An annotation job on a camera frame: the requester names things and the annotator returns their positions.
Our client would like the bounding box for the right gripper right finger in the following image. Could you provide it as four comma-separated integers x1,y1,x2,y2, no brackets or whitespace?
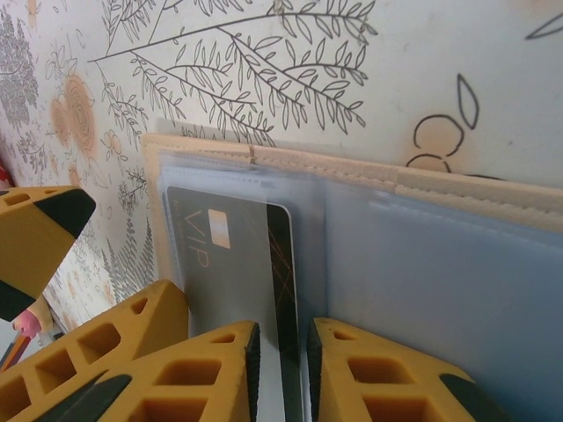
306,316,511,422

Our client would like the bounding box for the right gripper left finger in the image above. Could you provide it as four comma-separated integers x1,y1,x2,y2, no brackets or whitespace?
60,319,261,422

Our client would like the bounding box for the dark grey VIP card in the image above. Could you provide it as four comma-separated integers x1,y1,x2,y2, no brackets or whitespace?
165,184,301,422

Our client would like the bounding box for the pink plush toy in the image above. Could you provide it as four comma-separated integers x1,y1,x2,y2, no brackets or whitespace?
11,298,52,340

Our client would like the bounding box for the floral printed table cloth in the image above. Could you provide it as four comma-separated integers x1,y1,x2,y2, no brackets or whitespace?
0,0,563,348

